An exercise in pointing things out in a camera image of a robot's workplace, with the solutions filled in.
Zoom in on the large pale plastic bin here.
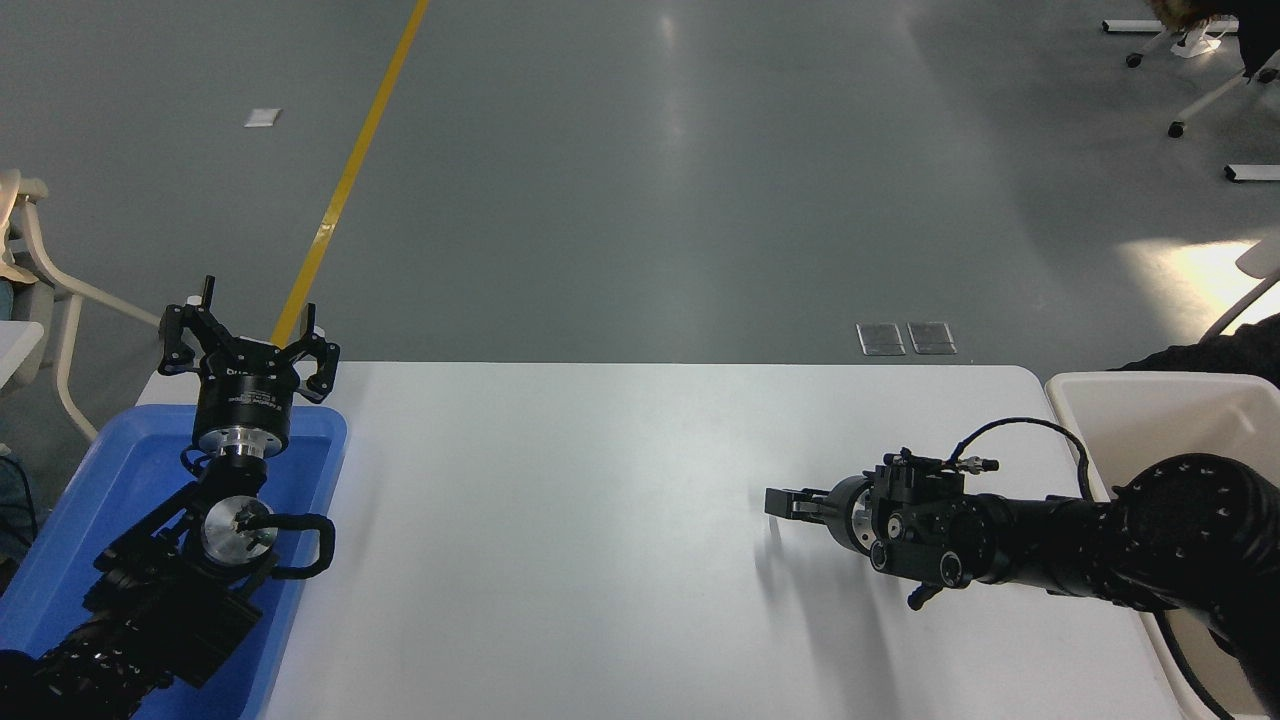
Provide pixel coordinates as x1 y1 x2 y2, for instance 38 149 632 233
1045 372 1280 720

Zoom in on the white side table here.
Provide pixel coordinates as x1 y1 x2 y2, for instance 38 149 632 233
0 320 46 391

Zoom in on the office chair wheeled base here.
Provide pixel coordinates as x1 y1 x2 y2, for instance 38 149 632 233
1125 25 1280 139

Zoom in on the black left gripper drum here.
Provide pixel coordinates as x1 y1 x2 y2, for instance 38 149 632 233
194 342 299 433

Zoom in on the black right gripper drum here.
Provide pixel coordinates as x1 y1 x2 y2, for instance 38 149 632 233
825 476 876 557

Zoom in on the yellow floor tape line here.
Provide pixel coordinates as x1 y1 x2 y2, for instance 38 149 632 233
270 0 431 349

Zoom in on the blue plastic tray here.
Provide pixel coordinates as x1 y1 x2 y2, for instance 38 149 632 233
0 403 349 720

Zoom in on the white frame chair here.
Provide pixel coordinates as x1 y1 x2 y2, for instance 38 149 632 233
0 170 161 443

